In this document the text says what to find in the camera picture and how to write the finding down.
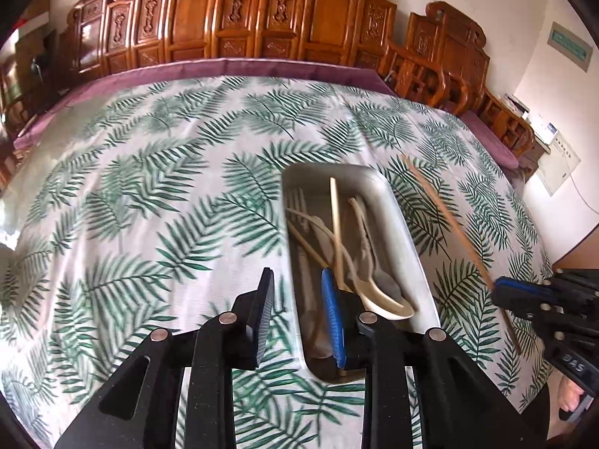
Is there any cream plastic fork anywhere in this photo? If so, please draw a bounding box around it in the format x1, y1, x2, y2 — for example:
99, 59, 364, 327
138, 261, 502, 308
305, 215, 414, 321

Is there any light bamboo chopstick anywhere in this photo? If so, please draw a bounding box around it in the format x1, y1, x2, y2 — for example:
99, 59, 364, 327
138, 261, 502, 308
328, 175, 349, 377

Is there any brown wooden chopstick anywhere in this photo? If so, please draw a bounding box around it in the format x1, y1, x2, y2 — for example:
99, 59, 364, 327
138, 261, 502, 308
386, 156, 514, 366

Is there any light chopstick in tray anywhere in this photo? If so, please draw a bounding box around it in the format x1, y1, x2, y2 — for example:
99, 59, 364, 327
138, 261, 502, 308
286, 220, 329, 269

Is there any grey metal utensil tray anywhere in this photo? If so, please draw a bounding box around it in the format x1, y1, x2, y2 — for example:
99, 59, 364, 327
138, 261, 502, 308
281, 163, 441, 383

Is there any metal fork in tray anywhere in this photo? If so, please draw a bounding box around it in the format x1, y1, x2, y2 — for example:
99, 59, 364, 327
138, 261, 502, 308
284, 187, 310, 231

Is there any palm leaf tablecloth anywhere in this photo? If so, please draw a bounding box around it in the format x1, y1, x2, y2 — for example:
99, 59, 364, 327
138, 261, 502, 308
0, 74, 556, 449

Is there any carved wooden chair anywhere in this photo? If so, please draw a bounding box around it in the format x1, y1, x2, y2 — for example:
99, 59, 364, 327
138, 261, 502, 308
378, 1, 534, 157

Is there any carved wooden cabinet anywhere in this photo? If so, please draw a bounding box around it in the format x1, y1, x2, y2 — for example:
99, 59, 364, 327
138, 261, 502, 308
59, 0, 397, 82

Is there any white paper wall chart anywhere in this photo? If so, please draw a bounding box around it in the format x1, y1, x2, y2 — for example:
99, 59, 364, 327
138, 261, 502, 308
537, 133, 581, 196

